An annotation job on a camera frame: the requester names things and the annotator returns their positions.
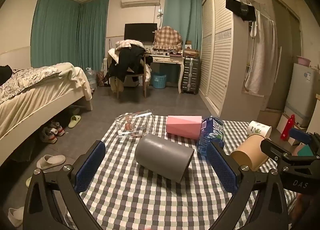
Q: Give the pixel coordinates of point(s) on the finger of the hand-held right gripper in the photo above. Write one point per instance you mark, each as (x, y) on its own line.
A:
(300, 135)
(275, 148)

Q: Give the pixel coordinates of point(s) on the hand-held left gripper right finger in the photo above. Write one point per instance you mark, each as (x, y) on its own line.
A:
(223, 170)

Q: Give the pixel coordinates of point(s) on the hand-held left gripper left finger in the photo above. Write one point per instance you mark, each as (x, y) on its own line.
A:
(90, 167)

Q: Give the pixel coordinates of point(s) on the grey cup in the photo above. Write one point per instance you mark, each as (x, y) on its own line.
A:
(163, 160)

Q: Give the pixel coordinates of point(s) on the person's right forearm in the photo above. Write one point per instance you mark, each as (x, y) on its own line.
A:
(308, 212)

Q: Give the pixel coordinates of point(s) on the white printed paper cup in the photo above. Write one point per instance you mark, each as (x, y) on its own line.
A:
(260, 129)

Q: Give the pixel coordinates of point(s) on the brown paper cup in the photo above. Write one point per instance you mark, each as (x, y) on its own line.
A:
(248, 155)

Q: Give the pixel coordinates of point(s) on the red bottle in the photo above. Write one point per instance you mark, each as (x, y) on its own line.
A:
(287, 127)

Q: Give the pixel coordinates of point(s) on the cardboard box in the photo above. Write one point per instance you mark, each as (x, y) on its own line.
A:
(270, 118)

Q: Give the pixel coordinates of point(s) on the beige slipper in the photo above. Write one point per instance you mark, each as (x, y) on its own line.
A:
(51, 162)
(15, 216)

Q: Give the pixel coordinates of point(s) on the small fridge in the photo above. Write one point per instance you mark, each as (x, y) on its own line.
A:
(302, 89)

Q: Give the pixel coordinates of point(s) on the pale green slipper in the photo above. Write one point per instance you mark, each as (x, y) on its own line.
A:
(74, 121)

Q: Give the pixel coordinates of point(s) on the pair of sneakers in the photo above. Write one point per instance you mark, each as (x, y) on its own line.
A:
(51, 133)

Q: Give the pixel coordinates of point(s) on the pink box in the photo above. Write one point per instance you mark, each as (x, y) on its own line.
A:
(183, 125)

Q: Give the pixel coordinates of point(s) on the checkered tablecloth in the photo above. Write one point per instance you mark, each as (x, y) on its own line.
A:
(140, 202)

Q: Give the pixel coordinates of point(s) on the clear plastic box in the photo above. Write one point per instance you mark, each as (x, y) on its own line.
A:
(135, 126)

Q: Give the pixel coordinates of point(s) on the pink basin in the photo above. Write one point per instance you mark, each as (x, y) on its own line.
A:
(303, 60)

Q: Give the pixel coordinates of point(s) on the bed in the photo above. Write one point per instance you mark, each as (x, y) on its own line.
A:
(37, 105)

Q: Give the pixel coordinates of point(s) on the water jug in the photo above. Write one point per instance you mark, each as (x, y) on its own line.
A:
(91, 78)

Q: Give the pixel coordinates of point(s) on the white towel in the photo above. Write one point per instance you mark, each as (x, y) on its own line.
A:
(262, 52)

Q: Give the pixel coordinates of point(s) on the cream blanket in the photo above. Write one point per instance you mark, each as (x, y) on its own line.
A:
(72, 74)

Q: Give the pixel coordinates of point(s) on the grey suitcase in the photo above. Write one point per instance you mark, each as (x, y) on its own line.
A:
(190, 74)

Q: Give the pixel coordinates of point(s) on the wooden chair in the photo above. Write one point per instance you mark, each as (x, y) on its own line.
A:
(144, 74)

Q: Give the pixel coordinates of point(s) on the white wardrobe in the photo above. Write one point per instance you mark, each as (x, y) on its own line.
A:
(225, 52)

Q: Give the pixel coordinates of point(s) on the blue laundry basket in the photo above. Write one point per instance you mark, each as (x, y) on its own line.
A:
(159, 81)

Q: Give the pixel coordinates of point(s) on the floral duvet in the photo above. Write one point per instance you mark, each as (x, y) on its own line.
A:
(22, 79)

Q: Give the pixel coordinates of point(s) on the black clothing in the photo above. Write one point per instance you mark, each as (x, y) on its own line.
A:
(128, 62)

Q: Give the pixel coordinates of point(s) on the white desk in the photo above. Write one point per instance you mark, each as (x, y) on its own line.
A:
(166, 60)

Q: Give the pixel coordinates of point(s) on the dark cloth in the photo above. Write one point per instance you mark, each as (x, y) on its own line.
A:
(5, 74)

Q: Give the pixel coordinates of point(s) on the cream clothing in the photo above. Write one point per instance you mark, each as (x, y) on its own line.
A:
(128, 44)

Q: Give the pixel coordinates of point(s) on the teal curtain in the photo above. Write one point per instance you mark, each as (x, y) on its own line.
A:
(185, 14)
(93, 34)
(55, 32)

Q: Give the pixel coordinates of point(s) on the plaid cloth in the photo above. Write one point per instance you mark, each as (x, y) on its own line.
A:
(167, 38)

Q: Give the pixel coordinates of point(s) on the black monitor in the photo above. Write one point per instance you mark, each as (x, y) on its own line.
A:
(138, 32)

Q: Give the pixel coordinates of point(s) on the white air conditioner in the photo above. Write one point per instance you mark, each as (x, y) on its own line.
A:
(140, 0)

